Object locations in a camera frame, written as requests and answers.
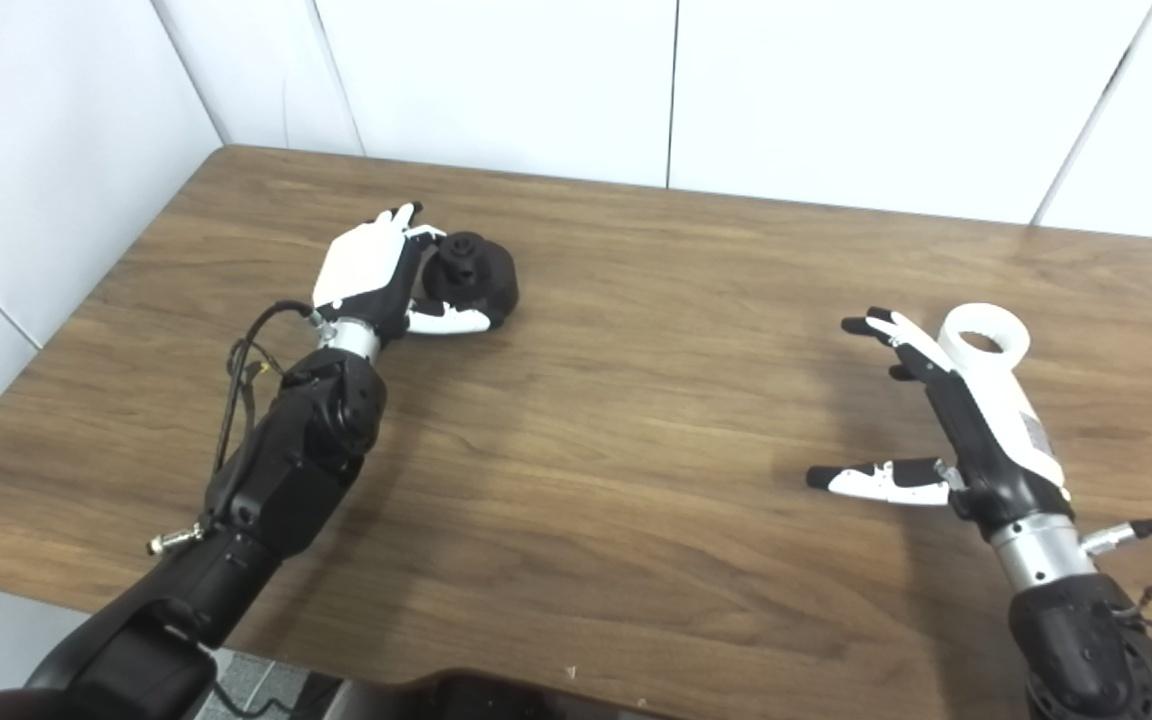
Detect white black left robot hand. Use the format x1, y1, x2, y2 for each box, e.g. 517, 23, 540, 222
311, 202, 493, 347

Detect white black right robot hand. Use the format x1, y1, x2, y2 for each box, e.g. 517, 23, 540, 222
806, 307, 1074, 542

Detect white ring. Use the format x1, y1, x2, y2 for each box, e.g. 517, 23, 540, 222
937, 303, 1031, 375

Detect round black part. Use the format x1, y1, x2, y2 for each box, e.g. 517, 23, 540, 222
416, 232, 520, 331

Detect dark robot torso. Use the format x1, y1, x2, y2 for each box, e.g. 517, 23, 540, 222
321, 672, 682, 720

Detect thin left arm wires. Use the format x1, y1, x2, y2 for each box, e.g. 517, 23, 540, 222
226, 338, 287, 456

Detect thin arm wires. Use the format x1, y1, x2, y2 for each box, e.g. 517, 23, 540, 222
1114, 580, 1152, 646
226, 338, 287, 456

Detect thin right arm wires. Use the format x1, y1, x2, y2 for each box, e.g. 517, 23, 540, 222
1114, 580, 1152, 646

